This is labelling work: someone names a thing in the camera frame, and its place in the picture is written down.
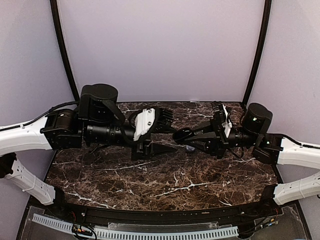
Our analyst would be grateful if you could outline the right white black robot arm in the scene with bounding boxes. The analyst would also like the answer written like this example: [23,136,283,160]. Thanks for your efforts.
[173,102,320,169]

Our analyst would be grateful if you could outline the white slotted cable duct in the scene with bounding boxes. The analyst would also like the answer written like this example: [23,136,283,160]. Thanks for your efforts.
[31,213,239,240]

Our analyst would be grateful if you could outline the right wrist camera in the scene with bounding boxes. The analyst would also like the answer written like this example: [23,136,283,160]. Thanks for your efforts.
[211,101,233,138]

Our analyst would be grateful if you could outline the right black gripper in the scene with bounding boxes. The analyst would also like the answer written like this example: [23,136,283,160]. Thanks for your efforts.
[183,116,259,159]

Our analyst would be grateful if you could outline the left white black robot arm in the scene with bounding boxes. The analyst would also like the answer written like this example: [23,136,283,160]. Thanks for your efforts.
[0,83,175,218]

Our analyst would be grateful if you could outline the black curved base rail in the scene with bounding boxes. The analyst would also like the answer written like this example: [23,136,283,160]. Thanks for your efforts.
[29,196,283,225]

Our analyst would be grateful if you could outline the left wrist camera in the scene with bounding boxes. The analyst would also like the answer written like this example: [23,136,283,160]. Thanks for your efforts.
[128,106,174,142]

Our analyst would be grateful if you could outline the purple earbud charging case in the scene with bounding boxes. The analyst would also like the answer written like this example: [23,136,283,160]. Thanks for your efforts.
[185,145,196,153]

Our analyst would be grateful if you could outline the right black frame post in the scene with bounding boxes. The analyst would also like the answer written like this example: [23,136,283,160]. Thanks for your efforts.
[241,0,272,109]

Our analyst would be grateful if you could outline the black frame post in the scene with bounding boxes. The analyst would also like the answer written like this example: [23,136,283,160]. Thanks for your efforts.
[241,0,272,109]
[49,0,80,101]

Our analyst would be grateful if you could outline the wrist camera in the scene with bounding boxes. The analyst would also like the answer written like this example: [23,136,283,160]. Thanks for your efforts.
[128,106,174,142]
[211,101,233,138]

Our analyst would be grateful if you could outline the black earbud charging case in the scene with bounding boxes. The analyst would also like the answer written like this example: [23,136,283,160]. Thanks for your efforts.
[172,127,195,145]

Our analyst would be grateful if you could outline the left black frame post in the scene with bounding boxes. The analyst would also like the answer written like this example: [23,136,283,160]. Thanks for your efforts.
[49,0,80,101]

